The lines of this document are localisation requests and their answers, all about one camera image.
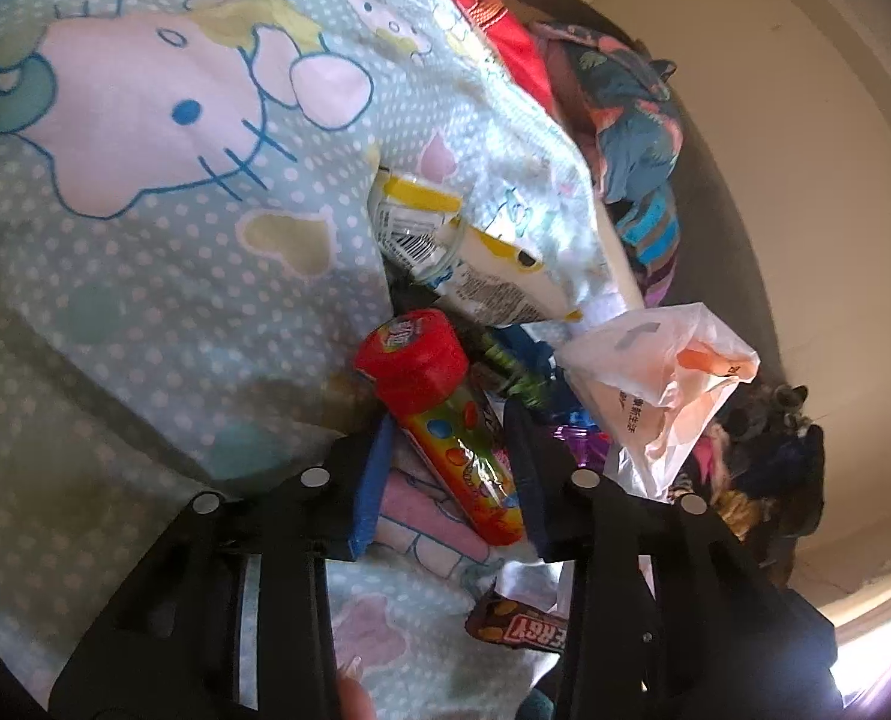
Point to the striped cloth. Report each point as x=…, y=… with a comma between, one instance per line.
x=651, y=232

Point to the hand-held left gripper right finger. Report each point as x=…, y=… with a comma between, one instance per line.
x=537, y=491

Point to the cat print blanket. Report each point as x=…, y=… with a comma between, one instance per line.
x=153, y=240

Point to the olive brown cloth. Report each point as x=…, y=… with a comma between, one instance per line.
x=558, y=0

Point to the candy tube with red cap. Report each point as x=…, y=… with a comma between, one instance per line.
x=415, y=360

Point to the purple wrapper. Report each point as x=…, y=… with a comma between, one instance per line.
x=584, y=446

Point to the blue wrapper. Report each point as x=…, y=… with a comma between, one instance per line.
x=524, y=339

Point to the dark clothes pile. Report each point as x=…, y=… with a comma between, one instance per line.
x=783, y=457

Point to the person's left hand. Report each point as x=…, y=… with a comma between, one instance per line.
x=355, y=701

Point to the red blanket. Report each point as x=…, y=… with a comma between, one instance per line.
x=505, y=37

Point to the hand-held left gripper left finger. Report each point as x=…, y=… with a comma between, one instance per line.
x=370, y=491

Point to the floral quilt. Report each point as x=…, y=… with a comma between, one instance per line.
x=625, y=112

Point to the green wrapper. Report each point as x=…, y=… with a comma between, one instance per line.
x=505, y=367

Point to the yellow and white wrapper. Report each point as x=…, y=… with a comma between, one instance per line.
x=505, y=277

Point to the white plastic bag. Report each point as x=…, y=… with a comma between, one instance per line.
x=640, y=390

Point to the brown chocolate bar wrapper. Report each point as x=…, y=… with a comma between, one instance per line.
x=520, y=626

